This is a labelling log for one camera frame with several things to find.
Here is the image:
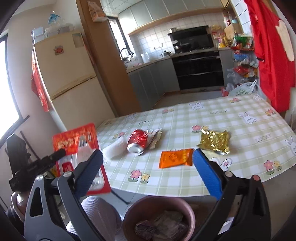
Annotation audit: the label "red clear plastic package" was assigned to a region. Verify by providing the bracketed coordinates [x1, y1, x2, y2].
[53, 123, 111, 195]

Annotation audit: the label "orange snack packet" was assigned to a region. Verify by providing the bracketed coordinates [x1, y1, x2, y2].
[159, 149, 193, 169]

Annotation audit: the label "gold foil wrapper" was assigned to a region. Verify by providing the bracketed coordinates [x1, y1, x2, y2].
[197, 129, 230, 155]

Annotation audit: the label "white tissue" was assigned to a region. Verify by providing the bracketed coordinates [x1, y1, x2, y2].
[102, 137, 127, 160]

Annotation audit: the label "crushed red soda can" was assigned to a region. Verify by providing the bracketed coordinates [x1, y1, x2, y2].
[127, 130, 148, 155]

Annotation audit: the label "cream striped wrapper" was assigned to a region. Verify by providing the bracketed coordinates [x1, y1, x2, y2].
[147, 128, 163, 150]

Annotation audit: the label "brown round trash bin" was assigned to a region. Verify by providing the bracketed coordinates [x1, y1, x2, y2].
[123, 196, 196, 240]

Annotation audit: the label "grey lower kitchen cabinets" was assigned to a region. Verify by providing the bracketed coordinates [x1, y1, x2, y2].
[127, 57, 180, 111]

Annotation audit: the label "black kitchen faucet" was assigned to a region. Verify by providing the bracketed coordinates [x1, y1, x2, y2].
[119, 48, 134, 62]

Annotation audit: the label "frosted upper kitchen cabinets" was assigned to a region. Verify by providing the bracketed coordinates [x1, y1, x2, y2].
[118, 0, 222, 28]

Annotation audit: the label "person's left hand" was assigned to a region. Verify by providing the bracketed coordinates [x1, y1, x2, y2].
[11, 191, 30, 222]

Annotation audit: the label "person's knee grey trousers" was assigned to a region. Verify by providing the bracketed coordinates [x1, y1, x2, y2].
[66, 195, 122, 241]

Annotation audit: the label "green plaid bunny tablecloth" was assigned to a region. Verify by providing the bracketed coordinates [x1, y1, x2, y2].
[97, 95, 295, 197]

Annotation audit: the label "red bag on refrigerator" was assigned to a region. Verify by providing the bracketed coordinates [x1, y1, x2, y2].
[31, 50, 49, 112]

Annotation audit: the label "beige two-door refrigerator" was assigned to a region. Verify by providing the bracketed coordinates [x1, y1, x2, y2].
[33, 32, 115, 132]

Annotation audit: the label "white plastic shopping bag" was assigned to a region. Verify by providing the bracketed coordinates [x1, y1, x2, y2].
[228, 80, 267, 100]

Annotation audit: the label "black oven range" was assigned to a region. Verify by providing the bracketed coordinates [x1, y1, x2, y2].
[172, 51, 224, 90]

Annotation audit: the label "white electric kettle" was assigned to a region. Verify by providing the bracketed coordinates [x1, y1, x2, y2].
[140, 52, 150, 63]

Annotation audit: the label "black wok on stove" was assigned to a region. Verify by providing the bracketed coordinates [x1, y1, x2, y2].
[174, 43, 191, 54]

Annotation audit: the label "black range hood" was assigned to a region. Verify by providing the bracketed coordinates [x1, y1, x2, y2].
[168, 25, 214, 50]

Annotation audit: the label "red hanging apron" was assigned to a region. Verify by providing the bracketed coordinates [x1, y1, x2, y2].
[245, 1, 295, 113]

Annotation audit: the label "paper bag on doorframe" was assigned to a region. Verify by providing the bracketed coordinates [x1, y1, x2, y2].
[87, 1, 108, 23]

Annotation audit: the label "wire snack storage rack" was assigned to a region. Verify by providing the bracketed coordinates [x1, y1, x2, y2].
[230, 32, 258, 86]

